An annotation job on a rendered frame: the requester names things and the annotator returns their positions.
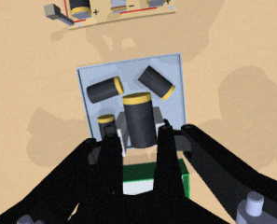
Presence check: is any light blue tray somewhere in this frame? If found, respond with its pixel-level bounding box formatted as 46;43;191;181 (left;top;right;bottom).
76;52;187;142

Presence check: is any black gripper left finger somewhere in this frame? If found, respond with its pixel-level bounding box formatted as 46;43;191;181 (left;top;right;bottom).
0;111;129;224

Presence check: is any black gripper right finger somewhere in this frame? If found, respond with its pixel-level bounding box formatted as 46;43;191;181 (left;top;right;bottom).
148;106;277;224

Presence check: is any green open-top box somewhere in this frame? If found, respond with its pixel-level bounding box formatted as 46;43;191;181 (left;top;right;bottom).
123;158;190;199

